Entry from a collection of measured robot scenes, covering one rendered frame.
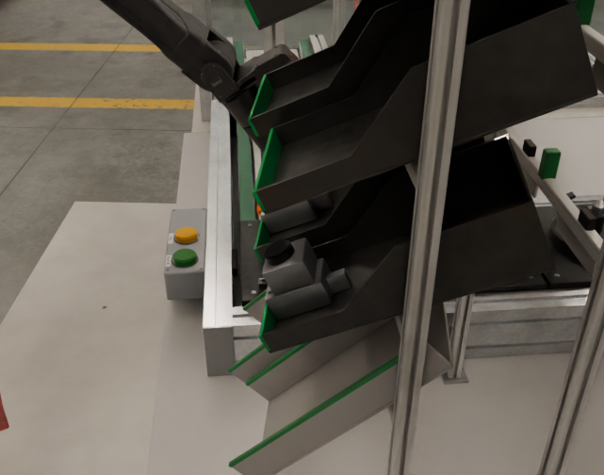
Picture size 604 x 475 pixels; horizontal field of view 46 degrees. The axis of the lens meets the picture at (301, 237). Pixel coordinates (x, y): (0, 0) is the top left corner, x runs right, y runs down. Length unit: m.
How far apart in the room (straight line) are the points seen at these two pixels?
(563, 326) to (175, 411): 0.63
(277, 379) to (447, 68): 0.51
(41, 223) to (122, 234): 1.81
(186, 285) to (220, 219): 0.19
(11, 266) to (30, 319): 1.74
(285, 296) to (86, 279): 0.75
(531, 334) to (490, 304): 0.09
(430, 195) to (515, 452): 0.60
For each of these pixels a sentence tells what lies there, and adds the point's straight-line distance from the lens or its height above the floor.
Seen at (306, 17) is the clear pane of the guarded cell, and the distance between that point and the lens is 2.44.
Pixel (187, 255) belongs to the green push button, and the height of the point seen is 0.97.
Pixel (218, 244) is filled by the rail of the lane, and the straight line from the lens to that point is 1.29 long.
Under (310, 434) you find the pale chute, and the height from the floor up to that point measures 1.08.
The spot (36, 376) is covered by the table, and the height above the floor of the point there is 0.86.
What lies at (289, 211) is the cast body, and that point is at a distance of 0.85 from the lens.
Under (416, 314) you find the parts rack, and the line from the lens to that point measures 0.63.
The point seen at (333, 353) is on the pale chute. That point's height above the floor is 1.08.
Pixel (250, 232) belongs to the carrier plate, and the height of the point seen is 0.97.
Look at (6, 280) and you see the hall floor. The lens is 3.01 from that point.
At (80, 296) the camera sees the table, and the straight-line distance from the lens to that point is 1.37.
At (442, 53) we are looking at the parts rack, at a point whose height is 1.50.
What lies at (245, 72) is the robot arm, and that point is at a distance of 1.05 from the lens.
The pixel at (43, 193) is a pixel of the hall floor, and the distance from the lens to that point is 3.56.
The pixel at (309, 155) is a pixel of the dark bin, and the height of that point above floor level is 1.37.
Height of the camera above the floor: 1.67
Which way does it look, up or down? 33 degrees down
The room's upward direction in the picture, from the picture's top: straight up
